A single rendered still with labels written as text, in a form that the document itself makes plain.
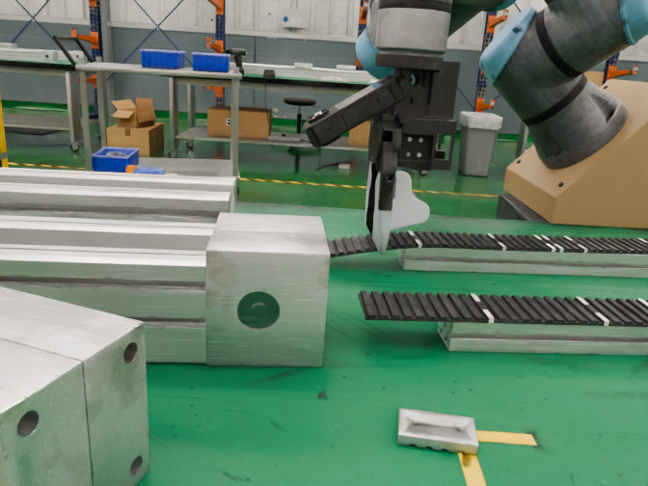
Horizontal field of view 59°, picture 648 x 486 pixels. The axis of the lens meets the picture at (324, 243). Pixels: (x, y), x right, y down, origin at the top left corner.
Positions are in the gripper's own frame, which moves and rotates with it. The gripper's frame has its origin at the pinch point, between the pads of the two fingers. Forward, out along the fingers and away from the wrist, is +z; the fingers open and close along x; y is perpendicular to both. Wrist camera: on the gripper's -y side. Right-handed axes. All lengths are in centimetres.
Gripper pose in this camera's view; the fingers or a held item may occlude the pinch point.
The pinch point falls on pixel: (372, 234)
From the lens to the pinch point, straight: 66.8
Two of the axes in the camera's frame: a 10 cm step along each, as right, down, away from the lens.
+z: -0.7, 9.5, 3.0
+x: -0.7, -3.0, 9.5
